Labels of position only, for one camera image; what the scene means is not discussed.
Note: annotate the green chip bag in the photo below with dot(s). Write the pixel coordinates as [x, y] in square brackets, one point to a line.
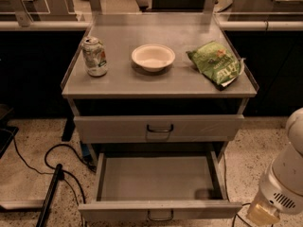
[217, 63]

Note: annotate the grey top drawer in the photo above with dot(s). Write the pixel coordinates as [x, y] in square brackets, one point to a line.
[158, 128]

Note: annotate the crushed white soda can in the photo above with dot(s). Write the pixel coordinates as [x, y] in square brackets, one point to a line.
[94, 56]

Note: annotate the grey drawer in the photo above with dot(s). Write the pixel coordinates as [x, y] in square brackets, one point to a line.
[158, 188]
[158, 128]

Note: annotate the white paper bowl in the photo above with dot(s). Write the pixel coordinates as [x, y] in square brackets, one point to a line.
[153, 57]

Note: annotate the white horizontal rail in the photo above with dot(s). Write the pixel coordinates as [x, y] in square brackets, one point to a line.
[229, 26]

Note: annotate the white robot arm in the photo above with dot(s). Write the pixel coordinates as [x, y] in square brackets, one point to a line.
[291, 158]

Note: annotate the black power strip bar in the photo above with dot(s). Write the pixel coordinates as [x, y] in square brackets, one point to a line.
[49, 196]

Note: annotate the grey metal drawer cabinet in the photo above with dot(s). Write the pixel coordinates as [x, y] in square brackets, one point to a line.
[127, 89]

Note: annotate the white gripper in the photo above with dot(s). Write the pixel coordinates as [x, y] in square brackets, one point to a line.
[274, 195]

